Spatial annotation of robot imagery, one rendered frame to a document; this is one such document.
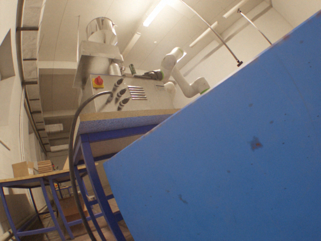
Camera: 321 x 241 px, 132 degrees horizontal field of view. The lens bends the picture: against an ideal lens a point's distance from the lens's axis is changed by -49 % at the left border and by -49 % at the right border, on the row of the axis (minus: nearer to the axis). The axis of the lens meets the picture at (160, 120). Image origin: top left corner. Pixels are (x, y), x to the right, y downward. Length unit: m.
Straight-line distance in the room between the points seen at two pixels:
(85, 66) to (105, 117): 0.53
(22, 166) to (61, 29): 3.62
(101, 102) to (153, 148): 0.45
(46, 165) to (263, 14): 8.12
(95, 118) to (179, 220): 0.34
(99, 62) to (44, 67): 4.29
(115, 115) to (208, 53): 6.70
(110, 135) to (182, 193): 0.41
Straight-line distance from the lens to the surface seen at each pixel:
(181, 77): 1.49
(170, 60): 1.04
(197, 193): 0.16
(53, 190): 1.64
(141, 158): 0.22
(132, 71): 0.93
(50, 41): 4.82
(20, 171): 2.25
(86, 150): 0.49
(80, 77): 0.99
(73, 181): 0.34
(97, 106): 0.59
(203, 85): 1.42
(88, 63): 0.90
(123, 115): 0.47
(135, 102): 0.69
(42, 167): 2.23
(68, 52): 5.08
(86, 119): 0.42
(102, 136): 0.52
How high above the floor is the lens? 0.56
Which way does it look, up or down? 15 degrees up
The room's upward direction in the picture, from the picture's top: 22 degrees counter-clockwise
